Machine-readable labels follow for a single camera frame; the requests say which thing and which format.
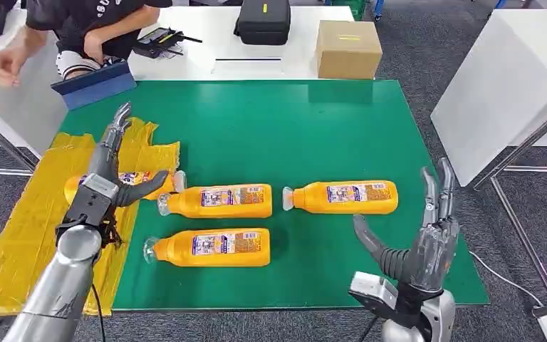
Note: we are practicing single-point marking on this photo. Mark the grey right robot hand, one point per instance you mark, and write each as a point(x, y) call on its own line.
point(431, 255)

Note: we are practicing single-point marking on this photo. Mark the person's right hand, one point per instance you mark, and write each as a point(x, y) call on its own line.
point(9, 63)

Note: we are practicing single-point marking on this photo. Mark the person's left hand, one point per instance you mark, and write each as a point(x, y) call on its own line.
point(95, 47)

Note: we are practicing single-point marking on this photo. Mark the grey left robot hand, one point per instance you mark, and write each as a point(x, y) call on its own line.
point(106, 156)

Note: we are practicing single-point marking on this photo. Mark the orange drink bottle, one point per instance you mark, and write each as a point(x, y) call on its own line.
point(134, 178)
point(221, 200)
point(217, 248)
point(349, 197)

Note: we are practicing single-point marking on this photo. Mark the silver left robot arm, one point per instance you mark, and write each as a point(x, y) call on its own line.
point(61, 283)

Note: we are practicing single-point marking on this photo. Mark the person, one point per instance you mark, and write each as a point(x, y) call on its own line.
point(80, 19)

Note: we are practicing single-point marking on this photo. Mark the blue tablet case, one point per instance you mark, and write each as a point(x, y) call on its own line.
point(96, 87)

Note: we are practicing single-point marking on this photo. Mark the white table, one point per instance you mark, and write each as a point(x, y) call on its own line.
point(495, 104)
point(297, 37)
point(23, 113)

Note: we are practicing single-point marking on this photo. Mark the black remote controller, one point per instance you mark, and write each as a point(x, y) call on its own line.
point(160, 42)

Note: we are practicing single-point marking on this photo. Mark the yellow plastic sheet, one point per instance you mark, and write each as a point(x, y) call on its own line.
point(42, 226)

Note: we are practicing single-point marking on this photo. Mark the black carrying case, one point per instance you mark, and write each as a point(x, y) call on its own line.
point(263, 23)

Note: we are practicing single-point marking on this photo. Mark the green table mat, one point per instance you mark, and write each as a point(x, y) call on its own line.
point(302, 132)

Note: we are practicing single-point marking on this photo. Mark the brown cardboard box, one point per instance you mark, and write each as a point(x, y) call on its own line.
point(346, 52)

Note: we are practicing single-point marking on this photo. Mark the green crate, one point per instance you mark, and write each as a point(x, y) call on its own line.
point(351, 7)

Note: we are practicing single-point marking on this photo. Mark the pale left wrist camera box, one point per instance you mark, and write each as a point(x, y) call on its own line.
point(92, 198)

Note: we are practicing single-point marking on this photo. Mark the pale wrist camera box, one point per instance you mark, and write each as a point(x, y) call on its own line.
point(92, 198)
point(372, 290)

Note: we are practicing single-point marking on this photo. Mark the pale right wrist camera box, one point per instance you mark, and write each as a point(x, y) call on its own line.
point(372, 290)

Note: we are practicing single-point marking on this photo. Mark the steel table frame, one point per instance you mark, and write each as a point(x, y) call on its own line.
point(4, 141)
point(523, 141)

